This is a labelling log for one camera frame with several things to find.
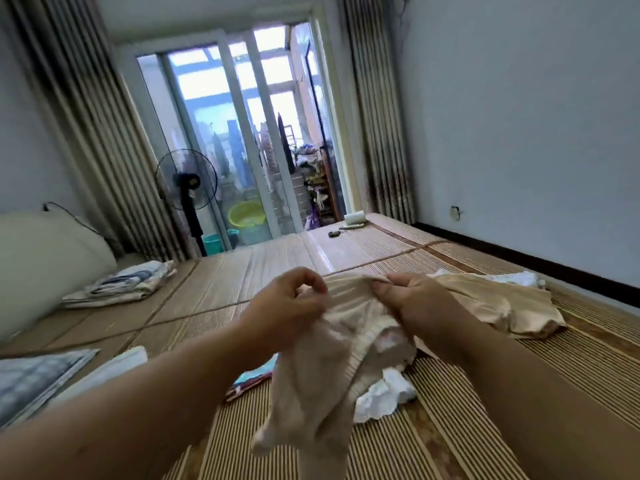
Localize person's left hand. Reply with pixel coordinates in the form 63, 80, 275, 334
235, 267, 331, 358

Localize person's right hand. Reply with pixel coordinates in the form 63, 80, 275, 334
370, 271, 483, 363

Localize bamboo bed mat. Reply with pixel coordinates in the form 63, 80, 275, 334
0, 213, 640, 480

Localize light blue garment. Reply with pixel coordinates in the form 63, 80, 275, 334
232, 355, 280, 390

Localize cream patterned pants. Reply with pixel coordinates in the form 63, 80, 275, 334
250, 275, 419, 480

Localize tan beige garment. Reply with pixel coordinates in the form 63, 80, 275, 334
430, 271, 569, 342

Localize red patterned garment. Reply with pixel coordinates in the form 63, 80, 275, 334
225, 375, 274, 404

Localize small floral white garment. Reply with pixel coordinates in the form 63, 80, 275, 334
490, 269, 549, 290

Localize pale grey garment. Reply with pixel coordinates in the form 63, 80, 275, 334
50, 345, 150, 407

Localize person's left forearm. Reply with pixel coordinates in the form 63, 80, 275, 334
0, 319, 269, 480

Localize person's right forearm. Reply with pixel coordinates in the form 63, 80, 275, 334
450, 325, 640, 480

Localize yellow green basin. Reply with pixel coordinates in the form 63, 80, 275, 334
227, 199, 270, 232

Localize cluttered balcony shelf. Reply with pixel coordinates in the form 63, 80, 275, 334
290, 145, 337, 227

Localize folded striped blanket stack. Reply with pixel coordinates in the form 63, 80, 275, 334
62, 259, 180, 311

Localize black standing fan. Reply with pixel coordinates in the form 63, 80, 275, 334
154, 147, 220, 259

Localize sliding glass balcony door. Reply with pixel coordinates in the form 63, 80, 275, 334
135, 23, 347, 247

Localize beige patterned curtain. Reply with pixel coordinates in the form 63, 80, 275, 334
340, 0, 417, 226
5, 0, 187, 261

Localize cream padded headboard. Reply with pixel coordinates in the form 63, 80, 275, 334
0, 209, 120, 342

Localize blue plaid pillow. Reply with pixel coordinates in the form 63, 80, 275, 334
0, 347, 100, 429

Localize black cable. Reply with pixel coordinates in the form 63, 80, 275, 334
42, 201, 102, 237

